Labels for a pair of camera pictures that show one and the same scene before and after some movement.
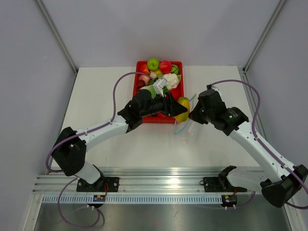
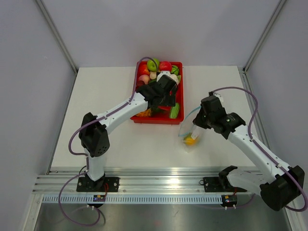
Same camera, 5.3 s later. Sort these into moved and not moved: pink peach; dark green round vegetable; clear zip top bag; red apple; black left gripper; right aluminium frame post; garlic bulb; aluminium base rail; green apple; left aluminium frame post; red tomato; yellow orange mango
Moved: red tomato; yellow orange mango; black left gripper; clear zip top bag
Not moved: right aluminium frame post; red apple; pink peach; green apple; garlic bulb; left aluminium frame post; dark green round vegetable; aluminium base rail
